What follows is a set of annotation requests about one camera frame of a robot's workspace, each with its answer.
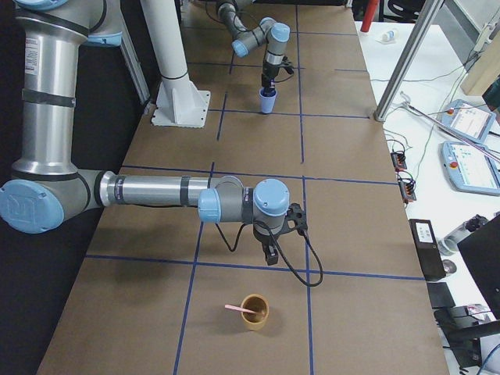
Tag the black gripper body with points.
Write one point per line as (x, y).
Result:
(268, 73)
(262, 239)

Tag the aluminium frame post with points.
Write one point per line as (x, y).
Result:
(418, 33)

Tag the lower teach pendant tablet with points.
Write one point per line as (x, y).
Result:
(468, 169)

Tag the white pedestal column base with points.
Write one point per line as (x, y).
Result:
(179, 103)

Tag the black power box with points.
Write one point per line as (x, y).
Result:
(427, 249)

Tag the teach pendant tablet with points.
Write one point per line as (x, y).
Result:
(468, 169)
(470, 120)

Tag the light blue ribbed cup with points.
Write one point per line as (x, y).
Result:
(267, 98)

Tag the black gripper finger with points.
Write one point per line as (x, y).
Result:
(271, 254)

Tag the brown ribbed cup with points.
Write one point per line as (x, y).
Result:
(255, 322)

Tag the upper teach pendant tablet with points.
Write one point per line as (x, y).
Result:
(470, 120)

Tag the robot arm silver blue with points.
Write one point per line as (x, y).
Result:
(105, 138)
(269, 33)

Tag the red cylinder bottle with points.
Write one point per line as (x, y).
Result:
(371, 8)

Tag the pink chopstick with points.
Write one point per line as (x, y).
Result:
(241, 309)

